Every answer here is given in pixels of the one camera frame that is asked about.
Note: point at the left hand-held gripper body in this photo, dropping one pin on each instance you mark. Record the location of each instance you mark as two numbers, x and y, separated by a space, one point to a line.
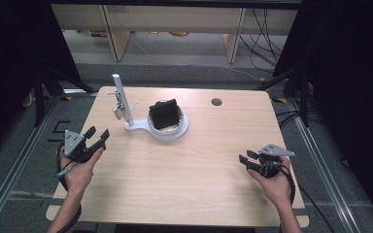
74 145

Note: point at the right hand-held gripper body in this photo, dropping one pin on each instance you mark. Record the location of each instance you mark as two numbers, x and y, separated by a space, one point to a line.
270 166

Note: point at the white key stand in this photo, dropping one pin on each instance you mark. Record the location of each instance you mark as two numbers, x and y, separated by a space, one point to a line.
126 106

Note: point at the black wallet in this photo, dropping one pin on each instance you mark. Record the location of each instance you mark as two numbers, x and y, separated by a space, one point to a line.
164 115

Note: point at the silver dish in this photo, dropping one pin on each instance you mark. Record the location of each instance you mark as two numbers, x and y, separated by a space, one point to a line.
181 124

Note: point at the person's right hand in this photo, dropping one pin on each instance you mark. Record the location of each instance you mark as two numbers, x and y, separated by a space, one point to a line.
277 189

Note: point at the person's left hand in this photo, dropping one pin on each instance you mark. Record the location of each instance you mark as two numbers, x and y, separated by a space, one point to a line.
77 176

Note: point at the black metal stand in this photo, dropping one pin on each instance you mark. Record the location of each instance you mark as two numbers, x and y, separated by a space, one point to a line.
303 97
39 97

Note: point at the yellow round object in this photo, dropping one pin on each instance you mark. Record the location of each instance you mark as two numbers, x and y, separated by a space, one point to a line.
179 33

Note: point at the light wooden desk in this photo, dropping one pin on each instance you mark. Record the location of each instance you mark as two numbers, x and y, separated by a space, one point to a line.
175 17

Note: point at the aluminium floor rail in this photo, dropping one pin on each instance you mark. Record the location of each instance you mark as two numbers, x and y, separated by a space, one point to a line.
323 168
16 165

